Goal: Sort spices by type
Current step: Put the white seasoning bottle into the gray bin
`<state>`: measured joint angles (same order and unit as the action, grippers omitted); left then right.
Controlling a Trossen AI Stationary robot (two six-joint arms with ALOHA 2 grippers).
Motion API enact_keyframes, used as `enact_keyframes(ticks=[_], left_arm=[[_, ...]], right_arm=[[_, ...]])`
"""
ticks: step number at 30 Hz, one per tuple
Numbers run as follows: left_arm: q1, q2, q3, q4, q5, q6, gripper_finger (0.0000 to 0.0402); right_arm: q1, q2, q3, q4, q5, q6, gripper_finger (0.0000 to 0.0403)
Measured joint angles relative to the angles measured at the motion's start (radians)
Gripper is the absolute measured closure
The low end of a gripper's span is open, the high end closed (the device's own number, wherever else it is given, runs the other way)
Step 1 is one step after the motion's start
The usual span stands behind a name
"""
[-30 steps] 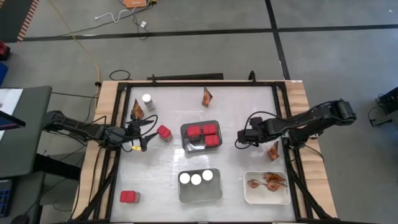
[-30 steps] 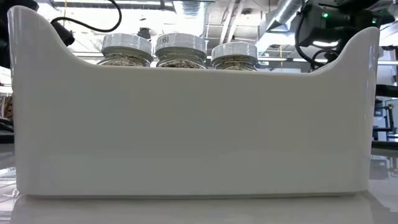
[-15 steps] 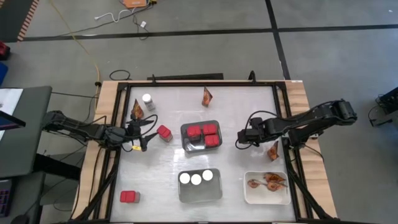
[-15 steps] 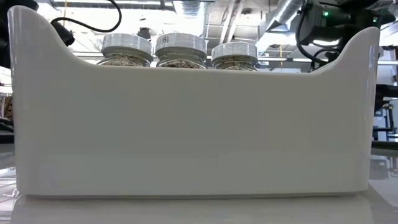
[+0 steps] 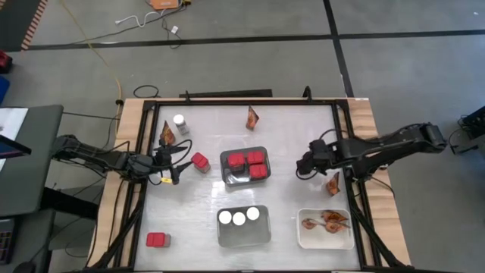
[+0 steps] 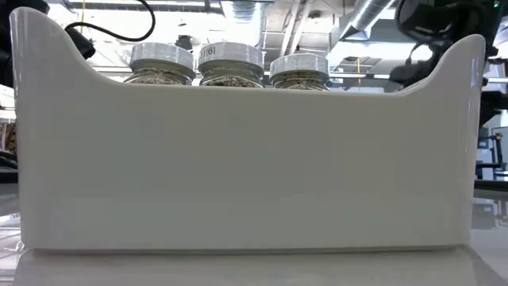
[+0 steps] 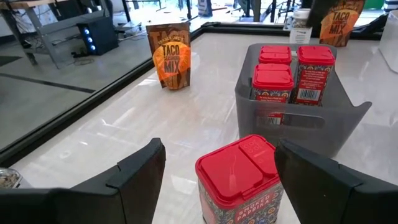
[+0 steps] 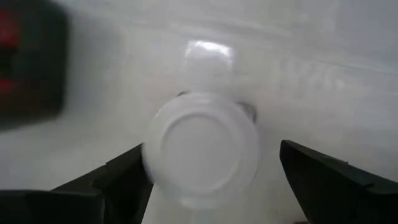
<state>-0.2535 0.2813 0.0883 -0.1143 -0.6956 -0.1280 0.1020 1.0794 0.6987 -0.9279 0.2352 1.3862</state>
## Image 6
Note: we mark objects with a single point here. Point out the black ceiling dome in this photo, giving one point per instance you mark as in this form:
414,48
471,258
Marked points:
184,39

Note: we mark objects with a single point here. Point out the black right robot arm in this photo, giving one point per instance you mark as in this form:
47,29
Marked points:
436,20

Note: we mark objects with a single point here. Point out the white-lidded bagel seasoning jar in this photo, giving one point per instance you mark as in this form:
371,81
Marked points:
299,65
230,55
160,55

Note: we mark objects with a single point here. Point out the black equipment stand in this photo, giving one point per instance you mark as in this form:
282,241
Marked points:
482,137

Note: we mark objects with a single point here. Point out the pale grey plastic bin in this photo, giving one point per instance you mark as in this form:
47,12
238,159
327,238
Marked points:
254,167

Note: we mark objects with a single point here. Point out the black background furniture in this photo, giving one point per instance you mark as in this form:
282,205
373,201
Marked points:
8,171

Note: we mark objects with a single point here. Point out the long ceiling light bar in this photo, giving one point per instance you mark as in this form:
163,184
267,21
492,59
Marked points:
357,75

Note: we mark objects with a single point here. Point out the slanted silver duct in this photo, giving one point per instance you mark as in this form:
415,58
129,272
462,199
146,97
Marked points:
365,16

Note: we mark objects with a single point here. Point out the ribbed silver duct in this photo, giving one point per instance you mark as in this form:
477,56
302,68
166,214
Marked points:
244,12

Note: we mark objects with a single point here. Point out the brown object beyond table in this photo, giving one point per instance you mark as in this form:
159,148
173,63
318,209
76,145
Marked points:
10,139

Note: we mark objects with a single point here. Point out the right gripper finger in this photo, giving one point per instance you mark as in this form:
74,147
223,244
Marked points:
409,75

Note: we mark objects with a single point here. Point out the black background table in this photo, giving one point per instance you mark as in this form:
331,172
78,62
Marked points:
492,184

